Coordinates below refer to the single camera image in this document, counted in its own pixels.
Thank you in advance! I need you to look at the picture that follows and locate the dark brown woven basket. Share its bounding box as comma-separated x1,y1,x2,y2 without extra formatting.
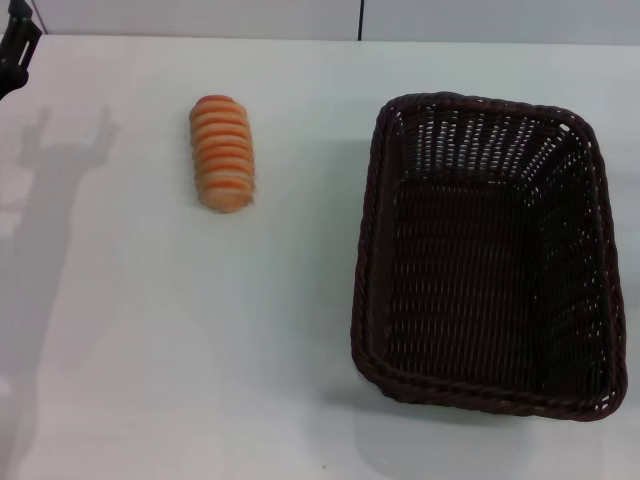
350,91,629,424

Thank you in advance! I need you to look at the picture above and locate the orange and cream striped bread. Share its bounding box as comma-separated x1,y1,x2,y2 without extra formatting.
188,94,257,215

